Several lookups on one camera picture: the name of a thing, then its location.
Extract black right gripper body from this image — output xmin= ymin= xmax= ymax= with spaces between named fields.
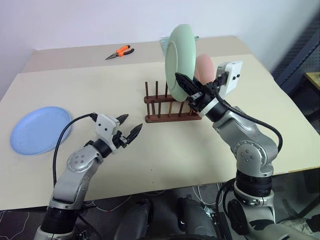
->
xmin=186 ymin=79 xmax=221 ymax=113

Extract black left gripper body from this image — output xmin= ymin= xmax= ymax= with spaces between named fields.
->
xmin=112 ymin=131 xmax=130 ymax=150

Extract green plate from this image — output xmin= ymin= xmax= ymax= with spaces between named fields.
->
xmin=164 ymin=24 xmax=197 ymax=103

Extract wooden dish rack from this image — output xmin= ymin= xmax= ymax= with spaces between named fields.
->
xmin=143 ymin=80 xmax=203 ymax=124

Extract pink plate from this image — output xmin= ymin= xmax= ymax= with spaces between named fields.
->
xmin=194 ymin=53 xmax=215 ymax=86

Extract blue plate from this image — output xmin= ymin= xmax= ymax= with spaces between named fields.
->
xmin=9 ymin=106 xmax=74 ymax=156

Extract dark rounded shape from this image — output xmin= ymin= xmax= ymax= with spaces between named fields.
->
xmin=176 ymin=196 xmax=219 ymax=240
xmin=113 ymin=198 xmax=154 ymax=240

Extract light wooden board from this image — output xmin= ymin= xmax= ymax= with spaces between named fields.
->
xmin=304 ymin=71 xmax=320 ymax=91

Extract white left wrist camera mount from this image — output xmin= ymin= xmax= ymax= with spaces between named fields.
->
xmin=93 ymin=113 xmax=120 ymax=153

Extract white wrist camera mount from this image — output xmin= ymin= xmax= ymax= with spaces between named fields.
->
xmin=93 ymin=113 xmax=120 ymax=153
xmin=199 ymin=60 xmax=244 ymax=117

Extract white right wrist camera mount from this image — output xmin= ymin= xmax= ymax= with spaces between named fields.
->
xmin=199 ymin=60 xmax=244 ymax=117

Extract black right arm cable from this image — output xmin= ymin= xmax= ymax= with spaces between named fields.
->
xmin=212 ymin=89 xmax=284 ymax=163

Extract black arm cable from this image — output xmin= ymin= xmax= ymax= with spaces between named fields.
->
xmin=52 ymin=112 xmax=98 ymax=187
xmin=212 ymin=89 xmax=284 ymax=163

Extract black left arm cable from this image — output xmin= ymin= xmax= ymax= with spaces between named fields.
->
xmin=52 ymin=112 xmax=98 ymax=187

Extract orange handled pliers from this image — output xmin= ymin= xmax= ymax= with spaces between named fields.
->
xmin=104 ymin=44 xmax=135 ymax=61

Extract white cable on floor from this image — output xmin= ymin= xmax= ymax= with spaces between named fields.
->
xmin=95 ymin=196 xmax=128 ymax=214

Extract black cable under table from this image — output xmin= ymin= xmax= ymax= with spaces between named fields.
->
xmin=215 ymin=179 xmax=238 ymax=240

